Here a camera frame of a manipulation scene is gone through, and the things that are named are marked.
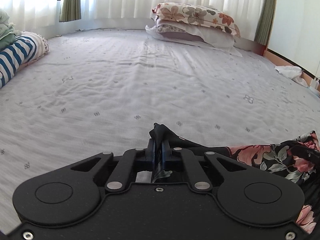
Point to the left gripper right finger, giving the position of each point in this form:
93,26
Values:
166,153

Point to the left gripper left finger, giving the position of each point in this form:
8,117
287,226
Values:
149,153

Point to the black floral pants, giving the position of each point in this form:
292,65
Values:
253,191

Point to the light grey patterned bed sheet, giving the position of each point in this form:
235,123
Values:
103,90

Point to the purple white bottom pillow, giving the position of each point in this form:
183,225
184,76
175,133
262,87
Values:
193,35

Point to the floral top pillow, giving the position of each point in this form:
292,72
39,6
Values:
196,15

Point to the white crumpled cloth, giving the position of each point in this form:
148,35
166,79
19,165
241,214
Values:
293,73

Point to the olive green right curtain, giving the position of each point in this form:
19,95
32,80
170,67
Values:
265,22

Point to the olive green curtain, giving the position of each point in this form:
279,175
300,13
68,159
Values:
265,22
70,11

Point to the blue striped pink quilt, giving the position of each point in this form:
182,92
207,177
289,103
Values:
27,49

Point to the olive green left curtain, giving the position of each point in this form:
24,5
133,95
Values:
70,11

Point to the green floral folded quilt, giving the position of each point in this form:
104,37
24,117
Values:
8,33

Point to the wooden bed frame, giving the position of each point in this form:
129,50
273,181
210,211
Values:
274,57

